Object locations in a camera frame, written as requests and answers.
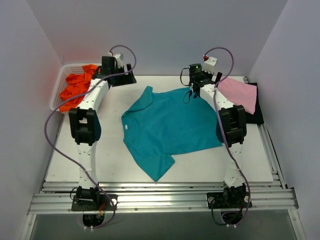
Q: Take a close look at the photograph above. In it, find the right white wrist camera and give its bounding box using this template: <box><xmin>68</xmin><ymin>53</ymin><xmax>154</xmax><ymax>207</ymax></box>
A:
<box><xmin>201</xmin><ymin>55</ymin><xmax>218</xmax><ymax>75</ymax></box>

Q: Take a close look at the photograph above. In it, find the orange crumpled t-shirt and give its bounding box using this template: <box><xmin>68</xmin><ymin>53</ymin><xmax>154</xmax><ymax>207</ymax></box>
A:
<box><xmin>59</xmin><ymin>64</ymin><xmax>98</xmax><ymax>112</ymax></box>

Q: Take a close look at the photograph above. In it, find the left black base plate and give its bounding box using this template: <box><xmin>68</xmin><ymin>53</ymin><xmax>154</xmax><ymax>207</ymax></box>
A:
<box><xmin>71</xmin><ymin>194</ymin><xmax>118</xmax><ymax>212</ymax></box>

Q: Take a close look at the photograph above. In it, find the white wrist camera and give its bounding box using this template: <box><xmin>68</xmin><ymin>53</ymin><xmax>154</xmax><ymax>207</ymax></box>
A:
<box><xmin>108</xmin><ymin>52</ymin><xmax>124</xmax><ymax>69</ymax></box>
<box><xmin>201</xmin><ymin>55</ymin><xmax>218</xmax><ymax>75</ymax></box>

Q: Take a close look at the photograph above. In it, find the pink folded t-shirt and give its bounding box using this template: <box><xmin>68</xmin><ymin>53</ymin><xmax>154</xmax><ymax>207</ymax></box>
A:
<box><xmin>217</xmin><ymin>77</ymin><xmax>258</xmax><ymax>115</ymax></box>

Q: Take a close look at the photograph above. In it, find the aluminium rail frame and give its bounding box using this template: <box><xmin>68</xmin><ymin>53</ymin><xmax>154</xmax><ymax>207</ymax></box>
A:
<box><xmin>21</xmin><ymin>125</ymin><xmax>306</xmax><ymax>240</ymax></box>

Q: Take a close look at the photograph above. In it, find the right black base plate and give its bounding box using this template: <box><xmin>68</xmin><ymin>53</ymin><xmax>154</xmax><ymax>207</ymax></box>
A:
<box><xmin>206</xmin><ymin>192</ymin><xmax>248</xmax><ymax>210</ymax></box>

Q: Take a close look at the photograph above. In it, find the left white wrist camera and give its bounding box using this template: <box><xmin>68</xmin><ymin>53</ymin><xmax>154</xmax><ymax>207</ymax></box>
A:
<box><xmin>108</xmin><ymin>52</ymin><xmax>124</xmax><ymax>69</ymax></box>

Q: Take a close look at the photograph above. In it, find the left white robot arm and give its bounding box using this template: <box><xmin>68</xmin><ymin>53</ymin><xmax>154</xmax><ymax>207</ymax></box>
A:
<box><xmin>68</xmin><ymin>53</ymin><xmax>137</xmax><ymax>210</ymax></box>

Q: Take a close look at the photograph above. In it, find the white plastic basket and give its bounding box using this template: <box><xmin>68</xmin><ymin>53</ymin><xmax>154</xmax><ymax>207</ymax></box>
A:
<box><xmin>49</xmin><ymin>62</ymin><xmax>105</xmax><ymax>116</ymax></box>

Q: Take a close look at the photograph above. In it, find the black folded t-shirt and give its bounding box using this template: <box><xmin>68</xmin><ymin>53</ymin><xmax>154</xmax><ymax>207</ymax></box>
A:
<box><xmin>245</xmin><ymin>82</ymin><xmax>265</xmax><ymax>125</ymax></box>

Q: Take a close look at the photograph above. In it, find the teal t-shirt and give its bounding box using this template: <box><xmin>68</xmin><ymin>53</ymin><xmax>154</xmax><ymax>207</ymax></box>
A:
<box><xmin>121</xmin><ymin>86</ymin><xmax>222</xmax><ymax>182</ymax></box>

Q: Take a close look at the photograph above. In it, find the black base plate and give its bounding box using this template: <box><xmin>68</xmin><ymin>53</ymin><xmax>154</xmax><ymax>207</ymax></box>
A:
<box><xmin>71</xmin><ymin>194</ymin><xmax>118</xmax><ymax>212</ymax></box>
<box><xmin>206</xmin><ymin>192</ymin><xmax>248</xmax><ymax>210</ymax></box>

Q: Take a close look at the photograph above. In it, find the black thin cable loop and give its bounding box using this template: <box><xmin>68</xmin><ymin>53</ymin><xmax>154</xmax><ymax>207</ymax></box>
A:
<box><xmin>180</xmin><ymin>66</ymin><xmax>198</xmax><ymax>105</ymax></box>

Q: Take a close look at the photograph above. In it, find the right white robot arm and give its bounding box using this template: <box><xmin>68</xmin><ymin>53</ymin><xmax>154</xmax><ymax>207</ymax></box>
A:
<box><xmin>187</xmin><ymin>63</ymin><xmax>247</xmax><ymax>207</ymax></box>

